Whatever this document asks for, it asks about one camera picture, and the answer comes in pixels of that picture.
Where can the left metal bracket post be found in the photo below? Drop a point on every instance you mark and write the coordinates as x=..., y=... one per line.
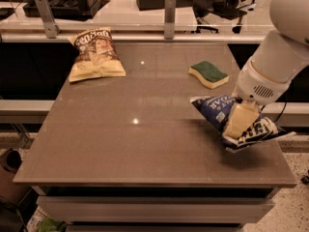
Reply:
x=50, y=27

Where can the green and yellow sponge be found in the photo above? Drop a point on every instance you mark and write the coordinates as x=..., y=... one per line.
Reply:
x=208, y=74

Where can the black office chair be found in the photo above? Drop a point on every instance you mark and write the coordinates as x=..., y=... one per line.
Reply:
x=228, y=9

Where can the middle metal bracket post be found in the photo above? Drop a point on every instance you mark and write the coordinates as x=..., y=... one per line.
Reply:
x=169, y=19

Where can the brown sea salt chip bag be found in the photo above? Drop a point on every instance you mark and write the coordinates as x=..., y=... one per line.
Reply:
x=97, y=56

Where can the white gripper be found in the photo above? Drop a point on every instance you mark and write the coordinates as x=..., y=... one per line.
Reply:
x=256, y=86

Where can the blue chip bag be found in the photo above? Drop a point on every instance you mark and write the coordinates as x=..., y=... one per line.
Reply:
x=216, y=110

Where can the green bag under table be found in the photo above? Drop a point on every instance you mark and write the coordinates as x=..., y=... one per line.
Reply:
x=50, y=225

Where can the metal bracket post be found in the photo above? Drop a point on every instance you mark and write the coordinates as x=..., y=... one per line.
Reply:
x=169, y=19
x=50, y=27

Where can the black tray on counter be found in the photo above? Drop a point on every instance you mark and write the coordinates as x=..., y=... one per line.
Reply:
x=76, y=9

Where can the white drawer front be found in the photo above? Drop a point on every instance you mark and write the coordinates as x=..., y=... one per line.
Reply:
x=155, y=210

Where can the brown cardboard box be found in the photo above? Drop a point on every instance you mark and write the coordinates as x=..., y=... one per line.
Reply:
x=10, y=193

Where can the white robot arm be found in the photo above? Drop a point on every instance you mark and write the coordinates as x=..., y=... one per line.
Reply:
x=268, y=73

